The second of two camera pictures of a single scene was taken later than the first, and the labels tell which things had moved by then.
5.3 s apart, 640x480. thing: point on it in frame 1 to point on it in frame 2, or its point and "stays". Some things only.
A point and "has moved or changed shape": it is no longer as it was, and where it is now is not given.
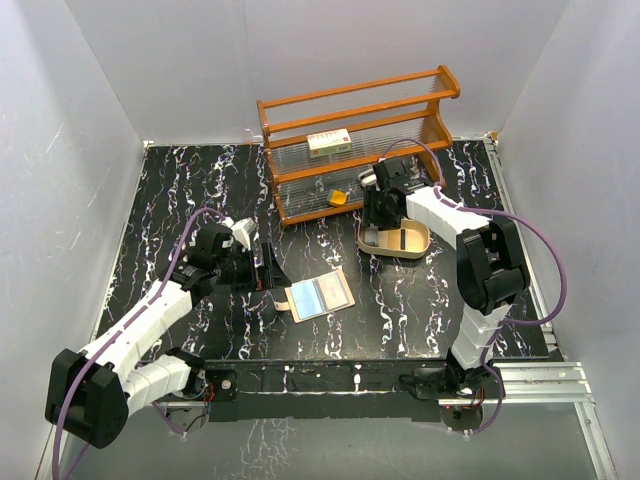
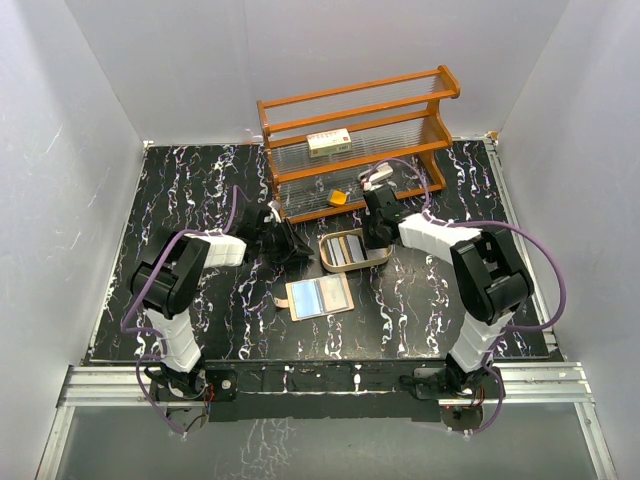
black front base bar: [296, 391] stays
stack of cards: [371, 235] has moved or changed shape
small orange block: [338, 197] stays
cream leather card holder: [316, 297] stays
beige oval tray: [412, 240] has moved or changed shape
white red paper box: [329, 143] stays
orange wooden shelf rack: [317, 142] stays
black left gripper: [269, 275] to [293, 248]
